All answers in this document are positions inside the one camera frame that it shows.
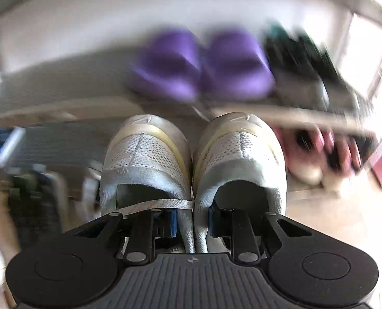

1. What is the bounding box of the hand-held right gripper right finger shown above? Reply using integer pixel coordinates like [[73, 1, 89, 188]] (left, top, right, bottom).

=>
[[208, 207, 321, 263]]

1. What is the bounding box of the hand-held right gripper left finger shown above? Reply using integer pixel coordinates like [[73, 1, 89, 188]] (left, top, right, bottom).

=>
[[64, 209, 179, 263]]

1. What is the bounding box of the white mesh sneaker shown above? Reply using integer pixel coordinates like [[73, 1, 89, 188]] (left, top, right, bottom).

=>
[[192, 113, 288, 253], [99, 114, 194, 253]]

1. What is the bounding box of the purple slipper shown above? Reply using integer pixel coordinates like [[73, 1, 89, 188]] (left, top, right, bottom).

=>
[[128, 29, 204, 102], [199, 29, 277, 102]]

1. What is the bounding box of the black sneaker teal lining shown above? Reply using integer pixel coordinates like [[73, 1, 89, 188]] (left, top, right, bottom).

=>
[[263, 22, 330, 111], [303, 35, 360, 113]]

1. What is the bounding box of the metal shoe rack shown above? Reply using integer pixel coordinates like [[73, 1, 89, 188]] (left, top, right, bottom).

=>
[[0, 0, 382, 197]]

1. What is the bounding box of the white storage shelf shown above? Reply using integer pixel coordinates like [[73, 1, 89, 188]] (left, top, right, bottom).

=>
[[0, 72, 26, 169]]

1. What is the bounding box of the white framed window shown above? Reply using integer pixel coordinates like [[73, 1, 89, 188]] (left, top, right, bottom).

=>
[[347, 13, 382, 104]]

